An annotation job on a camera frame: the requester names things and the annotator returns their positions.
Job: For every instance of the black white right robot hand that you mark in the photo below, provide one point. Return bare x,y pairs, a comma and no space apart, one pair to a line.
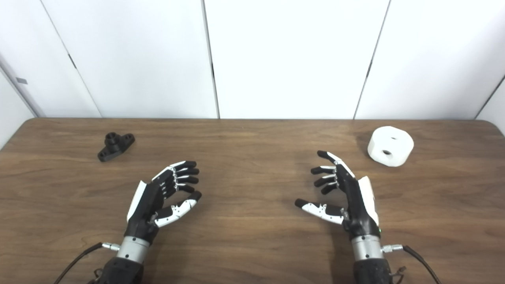
361,213

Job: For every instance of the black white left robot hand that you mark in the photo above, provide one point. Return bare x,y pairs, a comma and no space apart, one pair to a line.
146,205

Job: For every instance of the black flanged holder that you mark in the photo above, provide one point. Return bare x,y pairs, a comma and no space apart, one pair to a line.
114,146

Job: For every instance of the round white piece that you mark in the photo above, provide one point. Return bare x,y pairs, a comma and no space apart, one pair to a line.
388,144

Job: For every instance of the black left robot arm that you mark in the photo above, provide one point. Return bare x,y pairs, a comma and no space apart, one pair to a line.
122,270

